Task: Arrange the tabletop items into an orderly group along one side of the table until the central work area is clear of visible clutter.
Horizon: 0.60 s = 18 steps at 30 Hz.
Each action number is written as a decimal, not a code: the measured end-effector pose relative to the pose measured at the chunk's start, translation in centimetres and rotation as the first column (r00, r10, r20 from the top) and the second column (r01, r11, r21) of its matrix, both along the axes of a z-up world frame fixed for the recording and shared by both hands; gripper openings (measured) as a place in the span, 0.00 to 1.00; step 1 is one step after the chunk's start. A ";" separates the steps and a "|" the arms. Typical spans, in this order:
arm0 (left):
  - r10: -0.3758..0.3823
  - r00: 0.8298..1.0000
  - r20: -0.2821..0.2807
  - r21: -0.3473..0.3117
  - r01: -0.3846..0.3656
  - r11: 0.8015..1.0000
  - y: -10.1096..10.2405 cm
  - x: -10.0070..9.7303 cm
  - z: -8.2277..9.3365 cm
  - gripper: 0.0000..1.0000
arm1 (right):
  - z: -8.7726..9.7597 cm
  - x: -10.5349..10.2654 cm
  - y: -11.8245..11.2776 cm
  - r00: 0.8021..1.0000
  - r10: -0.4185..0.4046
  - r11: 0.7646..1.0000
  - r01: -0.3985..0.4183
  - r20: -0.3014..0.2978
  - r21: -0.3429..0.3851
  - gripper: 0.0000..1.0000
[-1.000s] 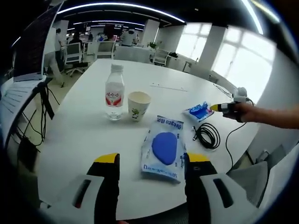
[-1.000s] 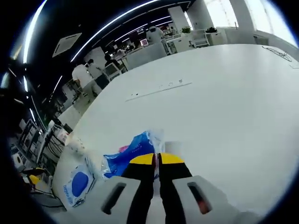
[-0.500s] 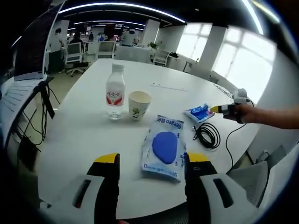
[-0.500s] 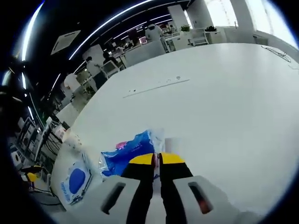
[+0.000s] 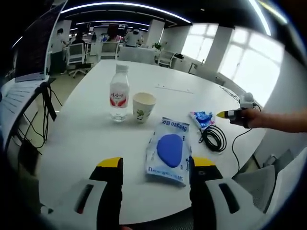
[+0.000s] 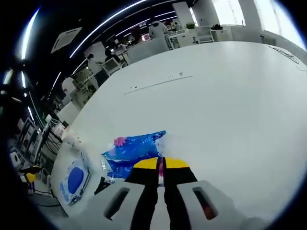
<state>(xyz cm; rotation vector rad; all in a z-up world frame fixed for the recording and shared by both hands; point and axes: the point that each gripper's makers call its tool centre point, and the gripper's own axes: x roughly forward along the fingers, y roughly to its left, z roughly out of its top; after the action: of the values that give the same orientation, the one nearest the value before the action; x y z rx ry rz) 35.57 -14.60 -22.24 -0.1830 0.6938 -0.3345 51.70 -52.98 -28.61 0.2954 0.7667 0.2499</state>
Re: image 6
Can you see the white wipes packet blue oval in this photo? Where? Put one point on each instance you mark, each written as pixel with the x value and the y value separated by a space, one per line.
pixel 75 178

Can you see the white office chair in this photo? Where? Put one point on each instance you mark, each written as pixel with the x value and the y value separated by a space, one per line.
pixel 205 34
pixel 112 67

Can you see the green potted plant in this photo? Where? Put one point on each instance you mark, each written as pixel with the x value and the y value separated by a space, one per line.
pixel 190 26

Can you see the ceiling air vent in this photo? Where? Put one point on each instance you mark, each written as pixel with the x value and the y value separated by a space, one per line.
pixel 66 39

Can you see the ceiling light strip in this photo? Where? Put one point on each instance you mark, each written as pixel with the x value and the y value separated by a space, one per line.
pixel 105 24

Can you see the white shelving rack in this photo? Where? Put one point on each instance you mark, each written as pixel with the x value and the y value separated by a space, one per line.
pixel 31 139

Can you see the low white partition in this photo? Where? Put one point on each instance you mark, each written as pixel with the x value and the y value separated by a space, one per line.
pixel 148 50

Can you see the blue flowered tissue pack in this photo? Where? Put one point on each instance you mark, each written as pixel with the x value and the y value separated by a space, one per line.
pixel 134 148

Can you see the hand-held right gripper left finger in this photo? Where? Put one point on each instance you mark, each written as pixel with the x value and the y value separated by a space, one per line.
pixel 100 210

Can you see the window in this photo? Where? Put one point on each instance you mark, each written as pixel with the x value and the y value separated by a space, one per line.
pixel 227 12
pixel 280 21

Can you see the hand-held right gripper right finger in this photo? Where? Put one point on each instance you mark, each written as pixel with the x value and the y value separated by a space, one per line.
pixel 216 210

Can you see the white table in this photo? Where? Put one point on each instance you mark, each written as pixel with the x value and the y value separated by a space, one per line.
pixel 216 107

